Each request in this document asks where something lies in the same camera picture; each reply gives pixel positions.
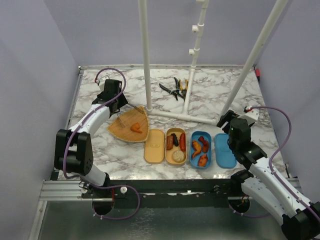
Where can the white PVC pipe frame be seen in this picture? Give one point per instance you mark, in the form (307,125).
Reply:
(268,27)

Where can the metal food tongs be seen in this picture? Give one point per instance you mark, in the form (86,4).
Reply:
(123,118)

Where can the blue lunch box lid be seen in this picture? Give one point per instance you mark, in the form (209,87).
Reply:
(225,159)

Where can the beige lunch box lid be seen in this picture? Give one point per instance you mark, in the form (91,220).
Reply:
(154,147)

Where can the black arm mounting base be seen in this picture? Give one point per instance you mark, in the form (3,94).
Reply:
(185,193)

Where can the woven bamboo basket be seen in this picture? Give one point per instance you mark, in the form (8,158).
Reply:
(125,134)

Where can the orange chicken wing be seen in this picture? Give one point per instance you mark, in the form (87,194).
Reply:
(197,149)

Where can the aluminium table frame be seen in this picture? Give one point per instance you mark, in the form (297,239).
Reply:
(123,160)

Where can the orange fried shrimp piece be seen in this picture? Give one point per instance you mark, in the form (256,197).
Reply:
(136,128)

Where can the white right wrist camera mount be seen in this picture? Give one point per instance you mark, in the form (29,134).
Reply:
(251,115)

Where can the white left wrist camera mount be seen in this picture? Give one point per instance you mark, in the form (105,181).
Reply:
(101,81)

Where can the blue lunch box base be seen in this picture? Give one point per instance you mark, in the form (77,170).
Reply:
(194,162)

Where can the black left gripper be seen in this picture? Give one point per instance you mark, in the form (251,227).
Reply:
(122,101)

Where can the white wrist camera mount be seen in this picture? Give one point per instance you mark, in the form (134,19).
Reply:
(251,115)
(101,81)

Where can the red clamp at table corner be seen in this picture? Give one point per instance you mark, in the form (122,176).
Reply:
(257,73)

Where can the yellow handled pliers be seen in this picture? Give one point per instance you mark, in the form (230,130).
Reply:
(183,89)

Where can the white steamed bun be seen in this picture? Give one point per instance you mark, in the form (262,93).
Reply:
(178,156)

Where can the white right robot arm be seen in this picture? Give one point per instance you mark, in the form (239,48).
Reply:
(297,215)

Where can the red sausage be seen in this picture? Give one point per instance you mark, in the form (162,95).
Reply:
(182,142)

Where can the orange fried chicken piece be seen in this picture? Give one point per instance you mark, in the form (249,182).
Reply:
(202,162)

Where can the black sea cucumber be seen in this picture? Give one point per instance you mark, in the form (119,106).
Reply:
(175,139)

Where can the brown sausage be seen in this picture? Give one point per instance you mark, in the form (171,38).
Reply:
(169,142)

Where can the brown fried patty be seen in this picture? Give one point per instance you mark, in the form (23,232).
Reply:
(205,147)

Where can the beige lunch box base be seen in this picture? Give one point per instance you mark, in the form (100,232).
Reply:
(168,153)

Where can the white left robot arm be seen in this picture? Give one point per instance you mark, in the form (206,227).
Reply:
(73,147)

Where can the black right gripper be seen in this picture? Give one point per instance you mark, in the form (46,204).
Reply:
(229,116)

